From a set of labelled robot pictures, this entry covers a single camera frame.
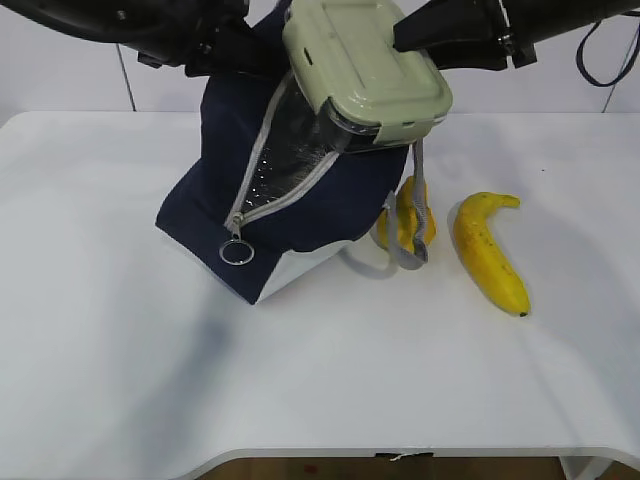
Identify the yellow pear-shaped gourd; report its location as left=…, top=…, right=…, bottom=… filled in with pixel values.
left=371, top=176, right=437, bottom=253

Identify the yellow banana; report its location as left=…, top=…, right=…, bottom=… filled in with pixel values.
left=452, top=192, right=531, bottom=317

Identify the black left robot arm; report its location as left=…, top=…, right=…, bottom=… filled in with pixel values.
left=1, top=0, right=289, bottom=78

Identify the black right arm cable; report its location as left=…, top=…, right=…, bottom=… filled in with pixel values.
left=575, top=0, right=640, bottom=87

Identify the black tape on table edge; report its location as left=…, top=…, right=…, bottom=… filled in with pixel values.
left=374, top=451, right=434, bottom=462

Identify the green lidded glass container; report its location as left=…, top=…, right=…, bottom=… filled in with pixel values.
left=282, top=1, right=453, bottom=152

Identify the navy blue lunch bag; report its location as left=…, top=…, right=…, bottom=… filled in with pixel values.
left=155, top=7, right=430, bottom=306

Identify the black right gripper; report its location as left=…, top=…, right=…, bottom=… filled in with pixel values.
left=393, top=0, right=538, bottom=71

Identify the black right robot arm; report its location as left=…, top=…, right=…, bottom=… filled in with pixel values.
left=393, top=0, right=639, bottom=71

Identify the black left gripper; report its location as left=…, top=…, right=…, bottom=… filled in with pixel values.
left=99, top=1, right=289, bottom=78

